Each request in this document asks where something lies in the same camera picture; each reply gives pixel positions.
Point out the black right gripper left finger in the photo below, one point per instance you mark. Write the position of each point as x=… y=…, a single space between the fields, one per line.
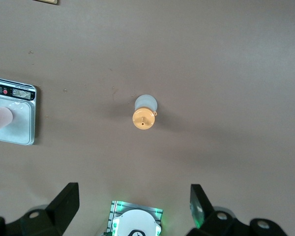
x=46 y=221

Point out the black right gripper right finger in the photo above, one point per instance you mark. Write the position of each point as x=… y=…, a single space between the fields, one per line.
x=223 y=226

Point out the pink plastic cup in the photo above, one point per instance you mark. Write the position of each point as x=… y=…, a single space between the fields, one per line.
x=0 y=119

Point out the translucent sauce bottle orange cap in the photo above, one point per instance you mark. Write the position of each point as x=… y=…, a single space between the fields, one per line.
x=143 y=118

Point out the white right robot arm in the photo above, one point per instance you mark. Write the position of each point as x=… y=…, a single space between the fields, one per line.
x=137 y=223

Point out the silver digital kitchen scale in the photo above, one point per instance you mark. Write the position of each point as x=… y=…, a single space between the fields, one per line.
x=22 y=123

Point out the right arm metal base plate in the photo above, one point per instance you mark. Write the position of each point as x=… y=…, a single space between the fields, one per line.
x=115 y=206

